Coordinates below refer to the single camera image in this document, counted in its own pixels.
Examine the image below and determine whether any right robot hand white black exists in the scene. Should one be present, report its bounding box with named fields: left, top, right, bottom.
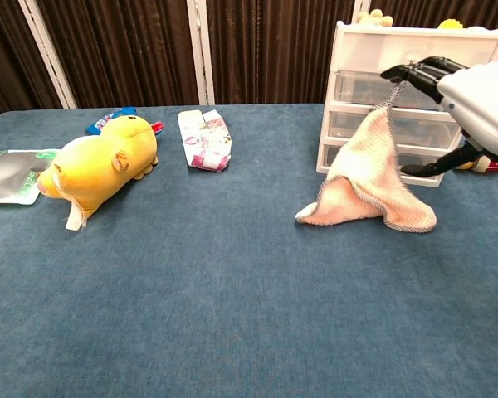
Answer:
left=380, top=56, right=498, bottom=177

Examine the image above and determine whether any pink cloth with grey trim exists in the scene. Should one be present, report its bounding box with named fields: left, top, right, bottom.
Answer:
left=295, top=80, right=437, bottom=233

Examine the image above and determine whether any white plastic drawer organizer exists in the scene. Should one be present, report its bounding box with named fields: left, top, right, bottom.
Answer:
left=315, top=20, right=498, bottom=188

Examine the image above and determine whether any small beige plush toy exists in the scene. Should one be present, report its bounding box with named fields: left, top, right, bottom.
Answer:
left=355, top=10, right=394, bottom=28

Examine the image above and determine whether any floral tissue packet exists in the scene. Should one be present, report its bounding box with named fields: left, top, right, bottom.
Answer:
left=177, top=109, right=232, bottom=172

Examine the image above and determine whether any dark brown curtain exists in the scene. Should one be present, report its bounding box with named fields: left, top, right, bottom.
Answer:
left=0, top=0, right=498, bottom=121

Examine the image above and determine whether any blue snack wrapper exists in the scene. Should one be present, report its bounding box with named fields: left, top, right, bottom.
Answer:
left=85, top=106, right=138, bottom=136

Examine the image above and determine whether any yellow plush animal toy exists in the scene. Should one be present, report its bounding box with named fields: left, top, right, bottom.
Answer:
left=36, top=114, right=159, bottom=231

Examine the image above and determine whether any silver green pouch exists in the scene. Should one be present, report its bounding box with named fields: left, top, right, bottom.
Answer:
left=0, top=148, right=61, bottom=206

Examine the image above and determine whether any white partition post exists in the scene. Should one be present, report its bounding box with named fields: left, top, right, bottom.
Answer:
left=351, top=0, right=373, bottom=26
left=17, top=0, right=78, bottom=109
left=185, top=0, right=216, bottom=106

